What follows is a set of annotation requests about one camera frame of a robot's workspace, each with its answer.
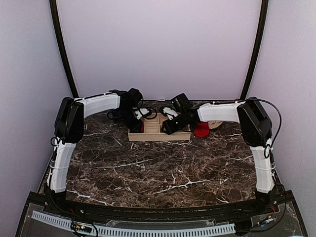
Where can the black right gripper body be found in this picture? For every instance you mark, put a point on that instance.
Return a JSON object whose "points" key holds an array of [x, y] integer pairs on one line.
{"points": [[179, 125]]}

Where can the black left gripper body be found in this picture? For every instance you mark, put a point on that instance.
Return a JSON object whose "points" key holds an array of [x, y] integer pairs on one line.
{"points": [[131, 124]]}

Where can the red santa sock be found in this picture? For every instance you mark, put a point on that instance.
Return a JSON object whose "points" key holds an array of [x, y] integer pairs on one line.
{"points": [[201, 129]]}

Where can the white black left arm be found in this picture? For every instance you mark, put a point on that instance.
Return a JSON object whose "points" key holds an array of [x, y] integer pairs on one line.
{"points": [[69, 126]]}

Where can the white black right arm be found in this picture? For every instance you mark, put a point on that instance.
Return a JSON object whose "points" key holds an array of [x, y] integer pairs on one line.
{"points": [[256, 128]]}

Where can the wooden compartment tray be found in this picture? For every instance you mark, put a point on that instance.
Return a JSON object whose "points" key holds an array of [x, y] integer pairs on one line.
{"points": [[152, 131]]}

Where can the dark blue mug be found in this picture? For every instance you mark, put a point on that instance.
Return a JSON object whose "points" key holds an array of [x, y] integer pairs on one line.
{"points": [[110, 115]]}

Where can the round beige decorated plate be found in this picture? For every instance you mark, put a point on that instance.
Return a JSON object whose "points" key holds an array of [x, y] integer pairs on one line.
{"points": [[214, 124]]}

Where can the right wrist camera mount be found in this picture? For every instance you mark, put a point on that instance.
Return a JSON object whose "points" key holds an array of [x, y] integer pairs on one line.
{"points": [[167, 111]]}

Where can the white slotted cable duct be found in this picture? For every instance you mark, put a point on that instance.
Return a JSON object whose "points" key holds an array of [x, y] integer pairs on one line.
{"points": [[116, 228]]}

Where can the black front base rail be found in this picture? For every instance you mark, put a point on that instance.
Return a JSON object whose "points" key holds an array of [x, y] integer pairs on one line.
{"points": [[238, 211]]}

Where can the black left corner post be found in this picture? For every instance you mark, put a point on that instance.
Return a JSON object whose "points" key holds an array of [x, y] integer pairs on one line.
{"points": [[62, 48]]}

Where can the black corner post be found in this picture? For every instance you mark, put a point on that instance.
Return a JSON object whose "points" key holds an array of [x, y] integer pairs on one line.
{"points": [[256, 48], [62, 48]]}

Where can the black right corner post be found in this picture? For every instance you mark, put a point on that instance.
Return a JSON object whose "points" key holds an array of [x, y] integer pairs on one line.
{"points": [[256, 48]]}

